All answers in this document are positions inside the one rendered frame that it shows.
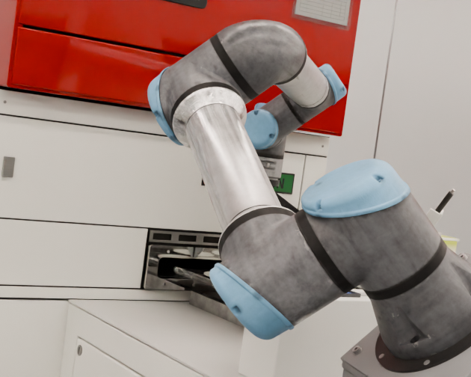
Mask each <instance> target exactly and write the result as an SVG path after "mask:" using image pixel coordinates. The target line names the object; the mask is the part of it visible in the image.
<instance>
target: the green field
mask: <svg viewBox="0 0 471 377"><path fill-rule="evenodd" d="M278 180H279V181H280V182H279V186H272V187H273V189H274V190H275V191H282V192H290V193H292V182H293V176H292V175H285V174H281V178H279V179H278Z"/></svg>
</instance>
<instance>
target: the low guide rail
mask: <svg viewBox="0 0 471 377"><path fill-rule="evenodd" d="M189 304H190V305H193V306H195V307H198V308H200V309H201V310H204V311H206V312H208V313H211V314H213V315H216V316H218V317H220V318H222V319H225V320H227V321H229V322H232V323H234V324H236V325H239V326H241V327H243V328H244V326H243V325H242V324H241V323H240V321H239V320H238V319H237V318H236V317H235V316H234V314H233V313H232V312H231V310H230V309H229V308H228V306H226V304H225V303H224V301H222V300H220V299H218V298H215V297H213V296H210V295H207V294H205V293H203V292H200V291H195V290H192V291H191V294H190V300H189Z"/></svg>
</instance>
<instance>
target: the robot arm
mask: <svg viewBox="0 0 471 377"><path fill-rule="evenodd" d="M272 85H276V86H278V88H279V89H281V90H282V91H283V92H282V93H281V94H280V95H278V96H276V97H275V98H273V99H272V100H271V101H270V102H268V103H257V104H256V105H255V107H254V110H252V111H250V112H248V113H247V110H246V106H245V105H246V104H247V103H249V102H250V101H251V100H253V99H255V98H256V97H257V96H259V95H260V94H261V93H262V92H264V91H266V90H267V89H269V88H270V87H271V86H272ZM346 93H347V90H346V88H345V86H344V84H343V83H342V82H341V80H340V79H339V77H338V75H337V74H336V73H335V71H334V70H333V68H332V67H331V65H329V64H324V65H322V66H321V67H319V68H318V67H317V66H316V65H315V64H314V63H313V61H312V60H311V59H310V57H309V56H308V55H307V48H306V45H305V43H304V41H303V39H302V38H301V36H300V35H299V34H298V33H297V32H296V31H295V30H294V29H293V28H291V27H289V26H288V25H285V24H283V23H281V22H276V21H271V20H265V19H255V20H248V21H244V22H238V23H236V24H233V25H230V26H228V27H226V28H224V29H223V30H221V31H219V32H218V33H217V34H216V35H215V36H213V37H211V38H210V39H209V40H207V41H206V42H205V43H203V44H202V45H200V46H198V47H197V48H196V49H195V50H193V51H192V52H190V53H189V54H187V55H186V56H185V57H184V58H182V59H180V60H179V61H177V62H176V63H175V64H174V65H172V66H171V67H167V68H165V69H164V70H162V72H161V73H160V74H159V75H158V76H157V77H155V78H154V79H153V80H152V81H151V82H150V84H149V87H148V90H147V96H148V100H149V104H150V108H151V110H152V112H153V114H154V115H155V116H156V120H157V122H158V124H159V126H160V127H161V129H162V130H163V131H164V133H165V134H166V136H167V137H168V138H169V139H170V140H171V141H172V142H174V143H175V144H178V145H180V146H184V145H185V146H186V147H188V148H191V151H192V153H193V155H194V158H195V161H196V163H197V166H198V168H199V170H200V174H201V176H202V178H203V181H204V184H205V186H206V190H207V192H208V194H209V197H210V200H211V202H212V205H213V207H214V210H215V213H216V215H217V217H218V220H219V223H220V225H221V229H222V231H223V232H222V234H221V237H220V239H219V243H218V252H219V255H220V258H221V261H222V262H221V263H216V264H215V267H214V268H213V269H211V270H210V272H209V276H210V279H211V281H212V284H213V285H214V287H215V289H216V290H217V292H218V294H219V296H220V297H221V298H222V300H223V301H224V303H225V304H226V306H228V308H229V309H230V310H231V312H232V313H233V314H234V316H235V317H236V318H237V319H238V320H239V321H240V323H241V324H242V325H243V326H244V327H245V328H246V329H247V330H248V331H249V332H250V333H252V334H253V335H254V336H256V337H258V338H259V339H262V340H271V339H273V338H275V337H276V336H278V335H280V334H282V333H283V332H285V331H288V330H292V329H293V328H295V327H294V326H296V325H297V324H298V323H300V322H302V321H304V320H305V319H306V318H308V317H310V316H312V315H313V314H314V313H316V312H318V311H319V310H320V309H322V308H324V307H326V306H327V305H329V304H330V303H332V302H333V301H335V300H337V299H338V298H340V297H341V296H343V295H344V294H346V293H347V292H349V291H351V290H352V289H354V288H355V287H357V286H361V288H362V289H363V291H364V292H365V293H366V294H367V296H368V297H369V299H370V301H371V303H372V308H373V311H374V313H375V318H376V320H377V324H378V327H379V331H380V333H381V338H382V340H383V342H384V344H385V345H386V346H387V348H388V349H389V350H390V352H391V353H392V355H394V356H395V357H397V358H400V359H404V360H416V359H420V358H426V357H429V356H431V355H435V354H437V353H439V352H441V351H443V350H445V349H447V348H449V347H451V346H453V345H455V344H456V343H457V342H459V341H460V340H462V339H463V338H465V336H466V335H468V334H469V333H470V332H471V264H469V263H468V262H467V261H466V260H464V259H463V258H462V257H460V256H459V255H457V254H456V253H455V252H454V251H452V250H451V249H450V248H448V246H447V245H446V243H445V242H444V241H443V239H442V238H441V236H440V234H439V233H438V232H437V230H436V229H435V227H434V225H433V224H432V223H431V221H430V220H429V218H428V216H427V215H426V214H425V213H424V211H423V210H422V208H421V206H420V205H419V204H418V202H417V201H416V199H415V197H414V196H413V195H412V194H411V192H410V187H409V185H408V184H407V183H406V182H404V181H403V180H402V179H401V177H400V176H399V175H398V174H397V173H396V171H395V170H394V169H393V167H392V166H391V165H390V164H389V163H387V162H385V161H383V160H380V159H364V160H360V161H356V162H352V163H349V164H347V165H343V166H342V167H339V168H337V169H335V170H333V171H331V172H329V173H328V174H325V175H324V176H323V177H321V178H319V179H318V180H316V181H315V184H313V185H311V186H309V187H308V188H307V190H306V191H305V192H304V193H303V195H302V197H301V203H302V204H301V206H302V209H301V210H299V209H297V208H295V207H294V206H293V205H291V204H290V203H289V202H288V201H287V200H285V199H284V198H283V197H281V196H280V195H278V193H276V192H275V191H274V189H273V187H272V186H279V182H280V181H279V180H278V179H279V178H281V174H282V167H283V160H282V159H283V157H284V152H285V146H286V136H287V135H288V134H290V133H291V132H293V131H295V130H296V129H297V128H299V127H300V126H302V125H303V124H305V123H306V122H307V121H309V120H311V119H312V118H314V117H315V116H316V115H318V114H320V113H321V112H323V111H324V110H325V109H327V108H329V107H330V106H332V105H335V104H336V102H337V101H339V100H340V99H341V98H343V97H344V96H345V95H346Z"/></svg>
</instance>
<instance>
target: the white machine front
mask: <svg viewBox="0 0 471 377"><path fill-rule="evenodd" d="M329 143H330V137H326V136H321V135H311V134H306V133H301V132H291V133H290V134H288V135H287V136H286V146H285V152H284V157H283V159H282V160H283V167H282V174H285V175H292V176H293V182H292V193H290V192H282V191H276V193H278V195H280V196H281V197H283V198H284V199H285V200H287V201H288V202H289V203H290V204H291V205H293V206H294V207H295V208H297V209H299V210H301V209H302V206H301V204H302V203H301V197H302V195H303V193H304V192H305V191H306V190H307V188H308V187H309V186H311V185H313V184H315V181H316V180H318V179H319V178H321V177H323V176H324V175H325V169H326V164H327V154H328V148H329ZM151 230H160V231H171V232H183V233H205V234H217V235H221V234H222V232H223V231H222V229H221V225H220V223H219V220H218V217H217V215H216V213H215V210H214V207H213V205H212V202H211V200H210V197H209V194H208V192H207V190H206V186H205V184H203V178H202V176H201V174H200V170H199V168H198V166H197V163H196V161H195V158H194V155H193V153H192V151H191V148H188V147H186V146H185V145H184V146H180V145H178V144H175V143H174V142H172V141H171V140H170V139H169V138H168V137H167V136H166V134H165V133H164V131H163V130H162V129H161V127H160V126H159V124H158V122H157V120H156V116H155V115H154V114H153V112H152V111H149V110H143V109H139V108H129V107H123V106H118V105H109V104H103V103H97V102H88V101H83V100H77V99H68V98H63V97H57V96H47V95H42V94H33V93H27V92H22V91H12V90H7V89H1V88H0V298H56V299H97V300H138V301H189V300H190V294H191V290H164V289H144V288H142V287H141V285H142V279H143V273H144V263H145V256H146V250H147V244H159V245H184V246H198V247H212V248H218V246H217V245H192V244H178V243H165V242H149V237H150V231H151Z"/></svg>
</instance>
